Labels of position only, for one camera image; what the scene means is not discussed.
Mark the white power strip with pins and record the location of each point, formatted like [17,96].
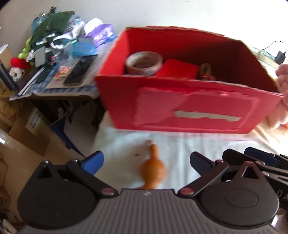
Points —
[267,58]

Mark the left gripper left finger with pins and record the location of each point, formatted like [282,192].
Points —
[85,170]

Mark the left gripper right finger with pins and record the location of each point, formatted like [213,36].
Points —
[210,172]

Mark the black smartphone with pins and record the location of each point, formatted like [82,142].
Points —
[76,76]

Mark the clear plastic cup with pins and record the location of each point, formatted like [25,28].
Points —
[63,54]

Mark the panda plush toy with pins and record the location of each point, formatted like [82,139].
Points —
[16,73]

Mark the clear packing tape roll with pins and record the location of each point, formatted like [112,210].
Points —
[145,63]

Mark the white paper documents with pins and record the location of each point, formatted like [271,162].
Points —
[89,76]

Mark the small red snack packet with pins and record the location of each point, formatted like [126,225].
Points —
[62,72]

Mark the brown gourd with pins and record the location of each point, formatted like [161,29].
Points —
[153,171]

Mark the large red cardboard box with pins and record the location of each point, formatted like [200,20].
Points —
[240,96]

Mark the blue glasses case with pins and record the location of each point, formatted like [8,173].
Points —
[83,49]

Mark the red plush toy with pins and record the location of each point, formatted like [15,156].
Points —
[19,63]

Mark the black power adapter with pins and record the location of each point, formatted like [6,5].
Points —
[280,58]

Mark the green striped clothing pile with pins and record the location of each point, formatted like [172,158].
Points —
[55,32]

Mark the cardboard carton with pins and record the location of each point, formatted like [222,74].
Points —
[31,130]

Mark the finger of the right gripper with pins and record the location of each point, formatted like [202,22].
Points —
[270,159]
[235,158]

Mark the blue checkered cloth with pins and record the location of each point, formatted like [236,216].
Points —
[38,89]

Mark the small red gift box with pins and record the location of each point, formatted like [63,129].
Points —
[173,68]

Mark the purple tissue pack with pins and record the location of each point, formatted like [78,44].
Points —
[97,31]

